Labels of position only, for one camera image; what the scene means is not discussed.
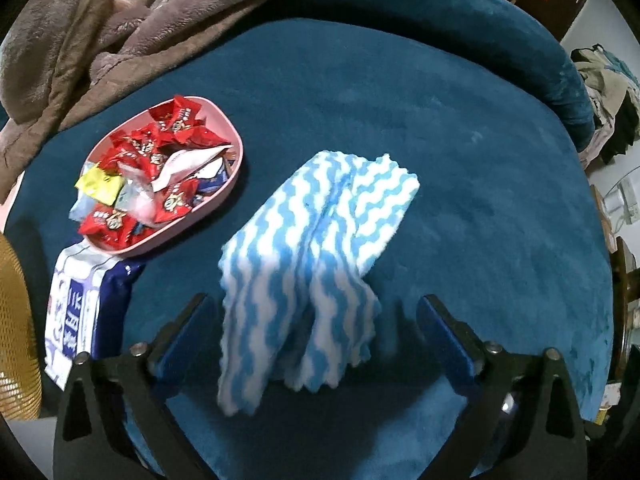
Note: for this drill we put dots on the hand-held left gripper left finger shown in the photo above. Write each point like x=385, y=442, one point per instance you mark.
x=185, y=335

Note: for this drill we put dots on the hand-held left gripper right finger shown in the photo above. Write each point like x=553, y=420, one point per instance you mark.
x=445, y=337

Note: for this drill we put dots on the blue white wavy cloth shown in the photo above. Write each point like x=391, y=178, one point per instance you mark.
x=310, y=240

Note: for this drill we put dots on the beige plastic mesh basket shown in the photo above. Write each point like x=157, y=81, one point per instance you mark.
x=15, y=335

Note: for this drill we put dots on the white blue wet wipes pack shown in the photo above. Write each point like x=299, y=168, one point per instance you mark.
x=80, y=300

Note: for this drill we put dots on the pink oval tray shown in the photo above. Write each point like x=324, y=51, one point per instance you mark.
x=200, y=220

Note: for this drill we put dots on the wooden furniture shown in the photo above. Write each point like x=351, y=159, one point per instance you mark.
x=627, y=310

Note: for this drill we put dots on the pile of wrapped candies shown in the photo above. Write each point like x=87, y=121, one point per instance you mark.
x=175, y=130

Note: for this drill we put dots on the pile of clothes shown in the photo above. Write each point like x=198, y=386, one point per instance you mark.
x=605, y=90

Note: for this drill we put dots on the brown fleece blanket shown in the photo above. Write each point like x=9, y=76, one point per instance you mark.
x=75, y=50

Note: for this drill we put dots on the dark wooden door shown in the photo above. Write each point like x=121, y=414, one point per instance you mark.
x=545, y=5

